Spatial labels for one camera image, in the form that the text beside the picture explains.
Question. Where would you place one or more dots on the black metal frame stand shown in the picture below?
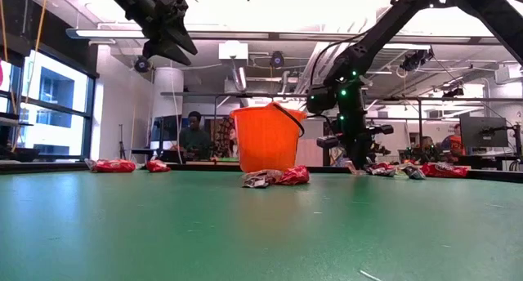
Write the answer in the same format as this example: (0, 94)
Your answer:
(420, 121)

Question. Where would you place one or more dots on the large glass window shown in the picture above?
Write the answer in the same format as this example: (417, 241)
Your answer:
(55, 105)

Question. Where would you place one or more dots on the person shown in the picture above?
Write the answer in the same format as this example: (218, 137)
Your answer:
(233, 144)
(454, 142)
(195, 140)
(427, 148)

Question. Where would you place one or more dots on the orange plastic bucket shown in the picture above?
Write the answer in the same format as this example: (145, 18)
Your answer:
(265, 142)

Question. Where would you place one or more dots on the clear red candy wrapper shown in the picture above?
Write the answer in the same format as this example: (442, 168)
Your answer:
(352, 168)

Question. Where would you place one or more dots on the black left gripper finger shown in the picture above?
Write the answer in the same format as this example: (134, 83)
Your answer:
(180, 38)
(167, 50)

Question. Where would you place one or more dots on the black table edge frame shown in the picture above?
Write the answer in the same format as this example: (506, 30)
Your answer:
(192, 167)

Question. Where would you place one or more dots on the black ceiling camera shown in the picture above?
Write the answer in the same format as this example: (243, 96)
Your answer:
(142, 64)
(277, 59)

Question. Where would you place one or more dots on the white ceiling box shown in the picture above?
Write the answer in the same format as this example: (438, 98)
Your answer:
(233, 51)

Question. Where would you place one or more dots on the black computer monitor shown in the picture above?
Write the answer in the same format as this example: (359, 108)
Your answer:
(484, 132)

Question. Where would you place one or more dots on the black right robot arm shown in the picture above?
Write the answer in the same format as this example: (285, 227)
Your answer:
(388, 36)

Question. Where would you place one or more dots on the dark brown candy wrapper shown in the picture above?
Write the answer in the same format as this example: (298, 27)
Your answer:
(413, 172)
(261, 179)
(384, 172)

